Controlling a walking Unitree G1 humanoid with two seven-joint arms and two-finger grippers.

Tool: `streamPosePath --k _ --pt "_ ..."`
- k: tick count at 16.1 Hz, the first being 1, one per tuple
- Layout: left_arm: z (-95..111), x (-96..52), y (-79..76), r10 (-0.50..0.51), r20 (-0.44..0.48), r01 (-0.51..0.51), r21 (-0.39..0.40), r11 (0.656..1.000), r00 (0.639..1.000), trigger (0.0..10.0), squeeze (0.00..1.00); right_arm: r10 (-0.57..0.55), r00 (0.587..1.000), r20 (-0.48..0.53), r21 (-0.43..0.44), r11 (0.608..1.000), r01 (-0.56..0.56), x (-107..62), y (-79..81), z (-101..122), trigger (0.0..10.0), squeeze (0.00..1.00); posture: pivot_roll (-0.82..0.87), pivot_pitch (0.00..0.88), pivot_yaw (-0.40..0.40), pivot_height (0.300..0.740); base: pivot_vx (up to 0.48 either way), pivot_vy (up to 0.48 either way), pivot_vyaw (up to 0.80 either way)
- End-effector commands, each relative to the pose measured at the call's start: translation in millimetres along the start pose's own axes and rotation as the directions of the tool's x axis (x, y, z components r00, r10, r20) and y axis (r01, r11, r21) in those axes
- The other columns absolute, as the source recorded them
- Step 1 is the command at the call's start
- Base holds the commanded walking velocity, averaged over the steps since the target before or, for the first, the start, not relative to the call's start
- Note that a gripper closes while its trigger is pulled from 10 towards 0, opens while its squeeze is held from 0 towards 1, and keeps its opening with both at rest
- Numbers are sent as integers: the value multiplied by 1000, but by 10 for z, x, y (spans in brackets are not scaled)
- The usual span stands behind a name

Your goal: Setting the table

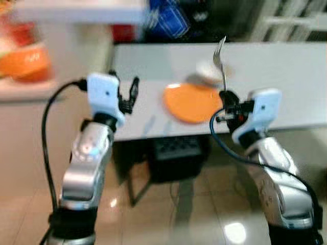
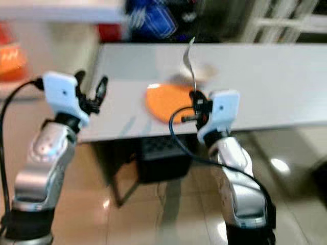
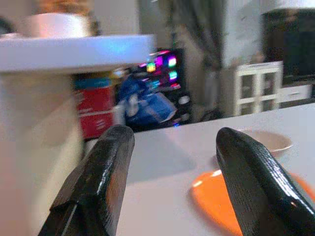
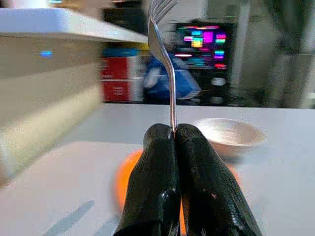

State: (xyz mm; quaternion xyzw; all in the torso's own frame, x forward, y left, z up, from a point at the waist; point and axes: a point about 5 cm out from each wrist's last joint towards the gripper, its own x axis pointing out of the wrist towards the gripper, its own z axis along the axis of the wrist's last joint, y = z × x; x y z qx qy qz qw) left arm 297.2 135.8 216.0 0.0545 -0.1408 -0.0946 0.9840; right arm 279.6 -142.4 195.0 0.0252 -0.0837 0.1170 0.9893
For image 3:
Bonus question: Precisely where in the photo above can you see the grey cup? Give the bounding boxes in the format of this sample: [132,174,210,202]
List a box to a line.
[23,13,92,39]

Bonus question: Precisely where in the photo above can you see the blue bag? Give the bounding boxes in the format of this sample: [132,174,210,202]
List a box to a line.
[117,73,178,126]

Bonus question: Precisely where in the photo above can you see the computer with coloured lights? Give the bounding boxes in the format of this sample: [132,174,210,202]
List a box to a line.
[140,48,185,93]

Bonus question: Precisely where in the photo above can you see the black television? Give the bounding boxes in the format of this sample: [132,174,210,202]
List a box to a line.
[261,8,315,86]

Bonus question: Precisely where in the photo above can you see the white glass-door cabinet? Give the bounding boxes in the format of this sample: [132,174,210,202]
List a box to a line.
[233,61,284,117]

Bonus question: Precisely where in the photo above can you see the white counter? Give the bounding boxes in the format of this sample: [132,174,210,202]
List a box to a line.
[0,34,157,236]

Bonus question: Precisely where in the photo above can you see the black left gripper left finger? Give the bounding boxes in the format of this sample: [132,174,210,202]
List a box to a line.
[38,124,135,236]

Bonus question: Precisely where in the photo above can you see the beige bowl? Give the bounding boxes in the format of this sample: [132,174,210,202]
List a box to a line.
[235,129,294,158]

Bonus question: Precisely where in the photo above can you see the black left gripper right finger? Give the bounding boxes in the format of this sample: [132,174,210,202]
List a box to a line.
[216,127,315,236]

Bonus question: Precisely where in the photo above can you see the orange bowl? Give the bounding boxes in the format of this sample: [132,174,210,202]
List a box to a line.
[190,169,315,236]

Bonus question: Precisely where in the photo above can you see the red box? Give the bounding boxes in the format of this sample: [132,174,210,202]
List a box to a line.
[75,85,116,141]

